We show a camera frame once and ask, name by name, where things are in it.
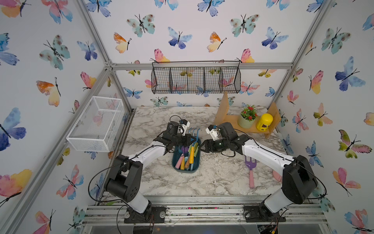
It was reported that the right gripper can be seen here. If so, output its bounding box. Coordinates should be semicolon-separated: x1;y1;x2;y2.
197;139;230;153

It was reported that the teal plastic storage box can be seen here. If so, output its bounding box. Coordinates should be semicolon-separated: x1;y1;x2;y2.
171;140;201;174

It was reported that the purple rake pink handle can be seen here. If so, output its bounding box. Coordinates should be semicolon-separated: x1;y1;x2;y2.
175;146;189;169
245;156;257;189

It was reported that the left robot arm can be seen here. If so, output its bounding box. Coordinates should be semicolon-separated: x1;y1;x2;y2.
104;120;195;214

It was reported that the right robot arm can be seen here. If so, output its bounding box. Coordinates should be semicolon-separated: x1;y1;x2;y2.
202;122;318;215

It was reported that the wooden shelf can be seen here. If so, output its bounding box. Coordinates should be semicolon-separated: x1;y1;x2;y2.
213;91;281;138

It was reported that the potted red flower plant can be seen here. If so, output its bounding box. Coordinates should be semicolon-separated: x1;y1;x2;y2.
238;105;258;129

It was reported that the yellow canister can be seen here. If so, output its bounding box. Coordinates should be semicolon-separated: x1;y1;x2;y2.
256;113;274;132

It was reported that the orange pink sieve shovel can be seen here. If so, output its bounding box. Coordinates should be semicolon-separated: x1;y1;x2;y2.
272;170;282;183

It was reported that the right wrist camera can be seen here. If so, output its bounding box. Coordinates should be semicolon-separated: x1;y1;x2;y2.
206;125;220;141

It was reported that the black wire wall basket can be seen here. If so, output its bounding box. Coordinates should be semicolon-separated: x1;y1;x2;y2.
151;60;242;97

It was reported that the white mesh wall basket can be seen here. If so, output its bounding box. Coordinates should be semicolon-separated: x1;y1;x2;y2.
66;96;125;153

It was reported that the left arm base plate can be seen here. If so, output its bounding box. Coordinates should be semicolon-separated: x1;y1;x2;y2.
124;205;166;224

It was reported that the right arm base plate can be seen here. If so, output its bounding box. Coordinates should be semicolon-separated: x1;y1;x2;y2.
243;205;286;223

